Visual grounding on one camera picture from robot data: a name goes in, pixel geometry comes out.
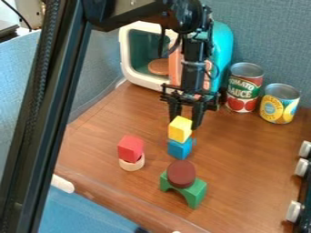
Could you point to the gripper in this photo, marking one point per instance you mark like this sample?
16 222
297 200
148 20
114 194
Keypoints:
195 77

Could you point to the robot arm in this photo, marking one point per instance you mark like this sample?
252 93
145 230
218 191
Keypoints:
184 13

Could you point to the yellow cube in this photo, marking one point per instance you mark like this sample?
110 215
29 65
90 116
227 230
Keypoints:
179 129

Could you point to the blue cube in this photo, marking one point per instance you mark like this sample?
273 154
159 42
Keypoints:
180 149

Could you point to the red cube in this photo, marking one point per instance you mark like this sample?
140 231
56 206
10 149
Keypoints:
130 148

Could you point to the brown round toy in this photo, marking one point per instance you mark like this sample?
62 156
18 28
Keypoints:
158 67

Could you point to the dark red round block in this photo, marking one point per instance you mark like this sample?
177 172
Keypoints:
181 173

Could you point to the red tomato can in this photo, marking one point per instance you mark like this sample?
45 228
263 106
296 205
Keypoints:
244 89

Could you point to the cream round block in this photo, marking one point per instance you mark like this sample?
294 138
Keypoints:
131 166

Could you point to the green arch block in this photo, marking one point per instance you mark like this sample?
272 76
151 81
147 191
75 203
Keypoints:
196 192

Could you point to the toy microwave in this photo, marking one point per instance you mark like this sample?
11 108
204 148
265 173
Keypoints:
137 45

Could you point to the yellow pineapple can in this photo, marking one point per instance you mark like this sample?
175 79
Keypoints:
279 104

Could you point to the toy stove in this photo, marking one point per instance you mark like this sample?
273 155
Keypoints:
303 188

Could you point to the white plastic part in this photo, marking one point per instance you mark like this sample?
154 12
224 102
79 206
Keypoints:
62 184

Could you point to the black metal frame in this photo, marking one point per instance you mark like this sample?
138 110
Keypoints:
50 121

